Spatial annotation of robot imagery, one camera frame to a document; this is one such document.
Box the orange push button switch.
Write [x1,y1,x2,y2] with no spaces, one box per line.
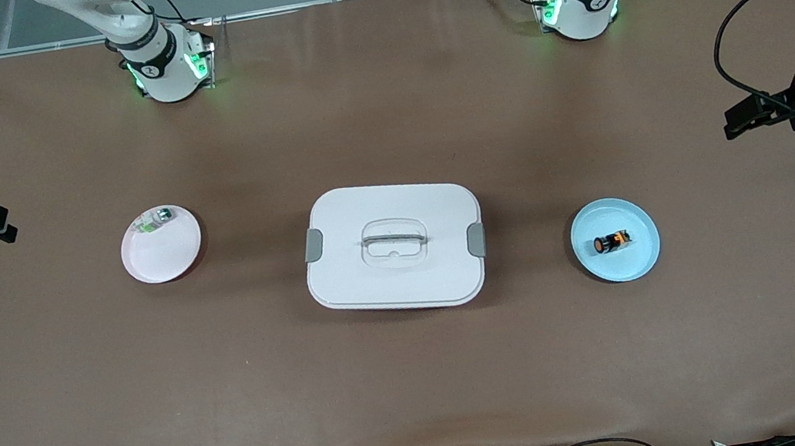
[591,227,635,257]

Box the pink round plate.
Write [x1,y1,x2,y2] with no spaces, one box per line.
[116,201,208,288]

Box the light blue round plate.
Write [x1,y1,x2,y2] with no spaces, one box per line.
[566,192,666,289]

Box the gray box latch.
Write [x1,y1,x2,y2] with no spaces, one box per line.
[465,221,488,260]
[301,227,327,263]

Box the white rectangular lidded box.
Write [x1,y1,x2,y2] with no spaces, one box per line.
[295,169,495,327]

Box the brown table mat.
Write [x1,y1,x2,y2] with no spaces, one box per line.
[0,0,795,446]

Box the green push button switch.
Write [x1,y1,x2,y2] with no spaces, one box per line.
[134,205,179,237]

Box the black right base cable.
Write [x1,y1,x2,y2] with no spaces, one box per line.
[129,0,218,58]

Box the clear box lid handle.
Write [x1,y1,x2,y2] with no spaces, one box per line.
[357,213,432,271]

